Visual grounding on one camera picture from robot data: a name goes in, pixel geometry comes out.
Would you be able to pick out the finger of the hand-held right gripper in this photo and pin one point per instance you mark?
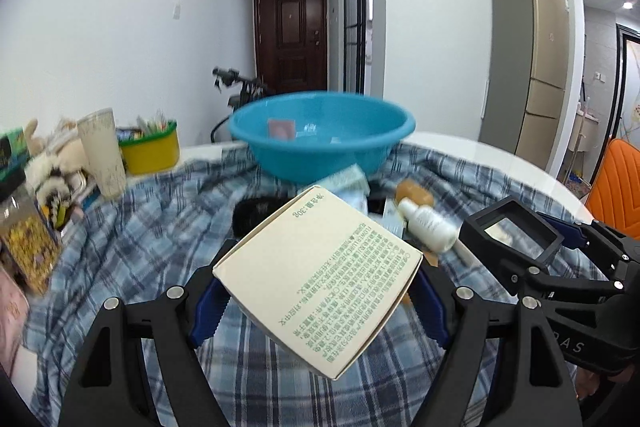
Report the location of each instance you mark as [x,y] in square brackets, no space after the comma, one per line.
[575,232]
[530,277]

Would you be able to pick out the pink box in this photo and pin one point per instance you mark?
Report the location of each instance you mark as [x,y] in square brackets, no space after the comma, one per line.
[11,322]

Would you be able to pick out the black hair scrunchie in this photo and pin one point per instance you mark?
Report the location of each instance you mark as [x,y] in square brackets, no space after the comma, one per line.
[257,214]

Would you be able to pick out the clear jar of dried flowers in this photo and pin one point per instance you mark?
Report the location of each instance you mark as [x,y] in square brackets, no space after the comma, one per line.
[27,247]

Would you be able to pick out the orange chair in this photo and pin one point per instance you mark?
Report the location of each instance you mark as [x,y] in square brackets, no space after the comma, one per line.
[617,192]

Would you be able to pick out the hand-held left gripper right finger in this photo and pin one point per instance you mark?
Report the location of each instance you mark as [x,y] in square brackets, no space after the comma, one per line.
[430,307]

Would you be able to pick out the pink silicone holder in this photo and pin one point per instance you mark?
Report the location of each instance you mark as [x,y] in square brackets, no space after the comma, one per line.
[281,128]

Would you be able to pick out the beige refrigerator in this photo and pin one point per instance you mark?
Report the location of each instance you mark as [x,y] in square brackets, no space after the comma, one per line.
[525,72]

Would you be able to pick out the white lotion bottle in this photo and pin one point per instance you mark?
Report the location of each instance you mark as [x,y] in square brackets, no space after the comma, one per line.
[430,227]

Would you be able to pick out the amber soap bar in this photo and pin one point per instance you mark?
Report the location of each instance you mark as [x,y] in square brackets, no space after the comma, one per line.
[415,193]

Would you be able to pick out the person's right hand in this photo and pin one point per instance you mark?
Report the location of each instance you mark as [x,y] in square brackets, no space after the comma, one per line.
[607,384]

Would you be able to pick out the black framed glass door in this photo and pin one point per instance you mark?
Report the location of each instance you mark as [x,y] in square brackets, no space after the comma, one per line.
[357,17]

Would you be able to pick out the blue plastic basin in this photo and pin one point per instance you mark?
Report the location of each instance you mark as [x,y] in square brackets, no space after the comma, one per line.
[320,142]

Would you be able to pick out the plush toy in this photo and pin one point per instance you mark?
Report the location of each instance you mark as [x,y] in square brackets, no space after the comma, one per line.
[55,172]

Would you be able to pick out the cream box with orange side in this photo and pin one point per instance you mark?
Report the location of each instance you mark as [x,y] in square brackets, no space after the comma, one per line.
[325,277]

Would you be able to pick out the assorted small packets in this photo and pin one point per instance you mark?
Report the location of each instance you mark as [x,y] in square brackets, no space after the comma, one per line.
[147,127]

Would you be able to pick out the green tissue box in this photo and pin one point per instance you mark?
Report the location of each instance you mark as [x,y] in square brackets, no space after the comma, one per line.
[11,152]

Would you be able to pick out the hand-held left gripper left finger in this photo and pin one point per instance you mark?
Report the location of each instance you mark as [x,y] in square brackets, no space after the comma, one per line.
[205,317]

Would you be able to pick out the pale teal box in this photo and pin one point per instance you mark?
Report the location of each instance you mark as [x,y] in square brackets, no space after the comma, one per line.
[345,179]

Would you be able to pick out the white wall switch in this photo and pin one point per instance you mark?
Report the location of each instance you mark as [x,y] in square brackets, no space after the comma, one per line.
[176,12]

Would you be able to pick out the brown entrance door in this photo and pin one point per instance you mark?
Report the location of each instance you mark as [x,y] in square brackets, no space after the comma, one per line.
[290,37]

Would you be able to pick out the black frame display box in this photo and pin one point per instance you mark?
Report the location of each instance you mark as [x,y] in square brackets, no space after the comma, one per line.
[510,232]

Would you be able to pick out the blue plaid cloth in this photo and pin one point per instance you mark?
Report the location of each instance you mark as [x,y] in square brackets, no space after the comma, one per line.
[150,247]

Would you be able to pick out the white tumbler cup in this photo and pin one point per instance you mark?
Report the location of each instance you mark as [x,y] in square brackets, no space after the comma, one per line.
[102,157]

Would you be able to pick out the yellow bin with green rim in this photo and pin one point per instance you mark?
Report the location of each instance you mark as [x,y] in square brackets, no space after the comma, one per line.
[150,154]

